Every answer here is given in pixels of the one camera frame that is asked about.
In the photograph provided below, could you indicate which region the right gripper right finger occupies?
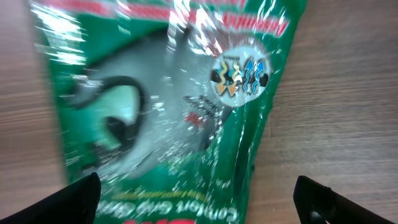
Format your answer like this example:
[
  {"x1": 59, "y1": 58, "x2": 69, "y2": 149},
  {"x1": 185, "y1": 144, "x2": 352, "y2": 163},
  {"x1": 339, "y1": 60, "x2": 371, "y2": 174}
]
[{"x1": 293, "y1": 175, "x2": 393, "y2": 224}]

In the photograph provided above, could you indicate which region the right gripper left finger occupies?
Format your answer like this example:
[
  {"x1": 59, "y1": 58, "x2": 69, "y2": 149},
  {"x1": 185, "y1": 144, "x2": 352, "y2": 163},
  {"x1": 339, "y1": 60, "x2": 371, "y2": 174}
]
[{"x1": 1, "y1": 172, "x2": 101, "y2": 224}]

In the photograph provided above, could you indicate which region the green glove package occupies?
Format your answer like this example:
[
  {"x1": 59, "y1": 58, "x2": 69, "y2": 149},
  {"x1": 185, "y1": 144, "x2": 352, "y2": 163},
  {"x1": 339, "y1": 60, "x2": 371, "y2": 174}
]
[{"x1": 29, "y1": 0, "x2": 307, "y2": 223}]

